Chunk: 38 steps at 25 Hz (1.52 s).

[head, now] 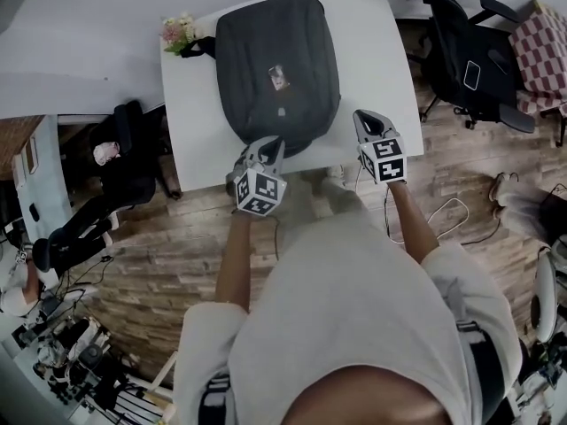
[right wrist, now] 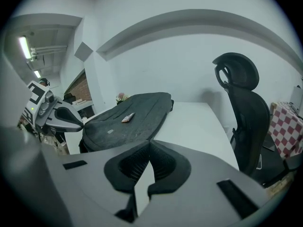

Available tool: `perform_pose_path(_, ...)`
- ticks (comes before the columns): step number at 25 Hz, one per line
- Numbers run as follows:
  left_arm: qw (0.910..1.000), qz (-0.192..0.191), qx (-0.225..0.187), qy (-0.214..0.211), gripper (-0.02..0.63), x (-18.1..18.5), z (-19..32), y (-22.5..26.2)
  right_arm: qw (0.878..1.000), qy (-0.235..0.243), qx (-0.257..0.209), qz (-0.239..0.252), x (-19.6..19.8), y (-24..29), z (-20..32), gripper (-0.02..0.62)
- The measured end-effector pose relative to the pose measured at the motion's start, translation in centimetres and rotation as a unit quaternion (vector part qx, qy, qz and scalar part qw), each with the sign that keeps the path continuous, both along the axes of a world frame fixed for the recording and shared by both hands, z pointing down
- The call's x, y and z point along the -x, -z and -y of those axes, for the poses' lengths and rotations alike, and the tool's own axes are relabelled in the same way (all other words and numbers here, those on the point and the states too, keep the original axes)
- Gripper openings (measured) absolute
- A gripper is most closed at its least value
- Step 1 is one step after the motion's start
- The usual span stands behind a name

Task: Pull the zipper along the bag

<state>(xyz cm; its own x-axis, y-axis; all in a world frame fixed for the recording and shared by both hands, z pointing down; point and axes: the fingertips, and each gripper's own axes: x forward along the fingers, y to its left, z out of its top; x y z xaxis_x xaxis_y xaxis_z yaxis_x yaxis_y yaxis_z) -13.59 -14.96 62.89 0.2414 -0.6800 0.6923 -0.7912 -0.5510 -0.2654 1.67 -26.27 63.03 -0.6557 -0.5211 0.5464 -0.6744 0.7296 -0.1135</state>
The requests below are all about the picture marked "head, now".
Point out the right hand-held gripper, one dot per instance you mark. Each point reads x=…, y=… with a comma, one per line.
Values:
x=390, y=162

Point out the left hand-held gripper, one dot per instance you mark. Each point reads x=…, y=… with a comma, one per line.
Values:
x=261, y=190

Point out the dark grey backpack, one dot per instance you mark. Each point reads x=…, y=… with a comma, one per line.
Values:
x=266, y=38

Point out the person's right forearm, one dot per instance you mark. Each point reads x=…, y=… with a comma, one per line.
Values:
x=412, y=224

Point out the person's left forearm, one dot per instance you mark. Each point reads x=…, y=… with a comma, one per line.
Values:
x=235, y=264

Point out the white table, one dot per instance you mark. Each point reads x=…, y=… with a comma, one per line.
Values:
x=376, y=60

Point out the person's beige trousers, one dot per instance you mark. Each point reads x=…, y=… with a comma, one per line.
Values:
x=341, y=202

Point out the white-edged smartphone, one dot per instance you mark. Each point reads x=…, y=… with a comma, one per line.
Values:
x=472, y=75

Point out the pink flower plant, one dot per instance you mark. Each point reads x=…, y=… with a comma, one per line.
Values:
x=177, y=33

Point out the pink white cloth bundle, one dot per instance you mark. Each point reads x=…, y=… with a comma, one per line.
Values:
x=106, y=153

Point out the person's light grey shirt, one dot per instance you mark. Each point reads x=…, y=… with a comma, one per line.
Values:
x=345, y=303

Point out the pink checkered cloth table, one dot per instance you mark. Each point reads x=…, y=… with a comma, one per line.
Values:
x=540, y=51

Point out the light blue desk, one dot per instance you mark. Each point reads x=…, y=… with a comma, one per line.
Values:
x=48, y=184

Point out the black computer mouse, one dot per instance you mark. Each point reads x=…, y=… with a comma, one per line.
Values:
x=33, y=214

